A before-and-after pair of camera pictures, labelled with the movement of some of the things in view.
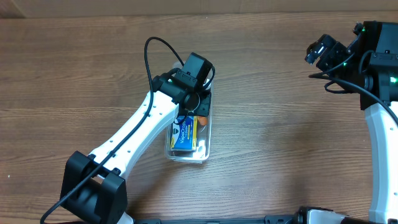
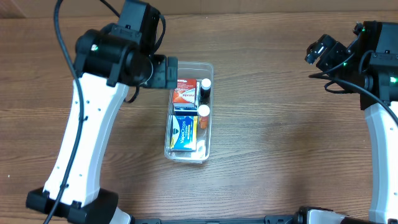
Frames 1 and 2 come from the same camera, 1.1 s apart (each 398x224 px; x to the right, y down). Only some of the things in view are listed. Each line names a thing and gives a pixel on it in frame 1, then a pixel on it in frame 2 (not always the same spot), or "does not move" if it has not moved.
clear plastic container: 188,137 does not move
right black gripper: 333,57 does not move
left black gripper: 204,103 → 171,72
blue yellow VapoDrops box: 184,134 does not move
